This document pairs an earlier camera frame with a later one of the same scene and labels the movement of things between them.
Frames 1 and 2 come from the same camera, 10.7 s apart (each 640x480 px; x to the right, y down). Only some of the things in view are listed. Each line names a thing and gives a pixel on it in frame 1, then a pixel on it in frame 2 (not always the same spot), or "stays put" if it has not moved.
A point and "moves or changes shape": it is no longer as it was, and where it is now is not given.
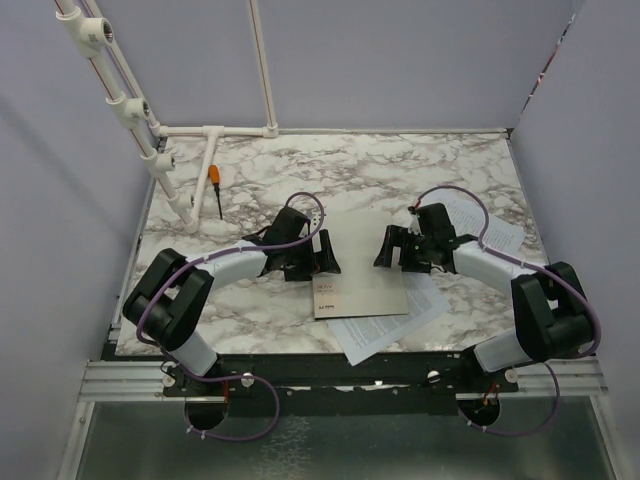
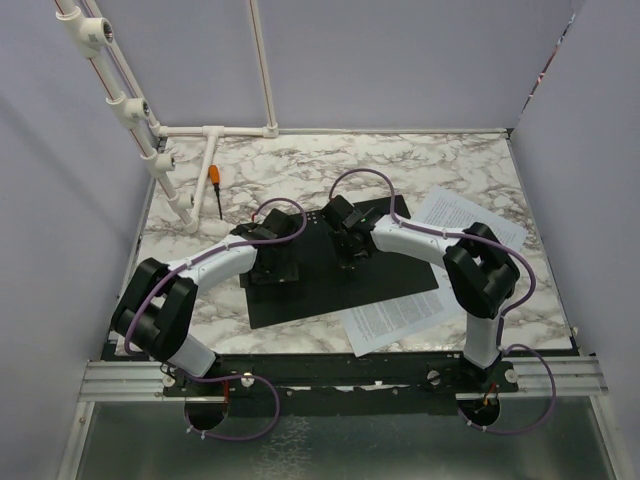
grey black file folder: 361,288 moves or changes shape
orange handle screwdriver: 214,173 stays put
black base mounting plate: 404,384 stays put
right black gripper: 398,236 → 345,261
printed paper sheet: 468,218 stays put
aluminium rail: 536,380 stays put
